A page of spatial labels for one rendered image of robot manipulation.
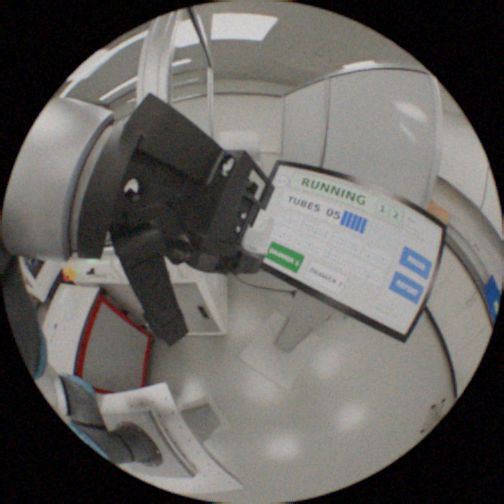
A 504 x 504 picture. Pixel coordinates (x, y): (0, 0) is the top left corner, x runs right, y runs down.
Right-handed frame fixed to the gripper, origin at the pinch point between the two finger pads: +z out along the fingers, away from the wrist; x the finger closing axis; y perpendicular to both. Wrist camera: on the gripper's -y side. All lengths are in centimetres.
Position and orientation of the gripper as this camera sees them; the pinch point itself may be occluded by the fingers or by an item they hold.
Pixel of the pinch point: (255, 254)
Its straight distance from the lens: 21.9
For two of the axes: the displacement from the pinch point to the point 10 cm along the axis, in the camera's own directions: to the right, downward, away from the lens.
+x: -7.9, -4.0, 4.6
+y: 3.9, -9.1, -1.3
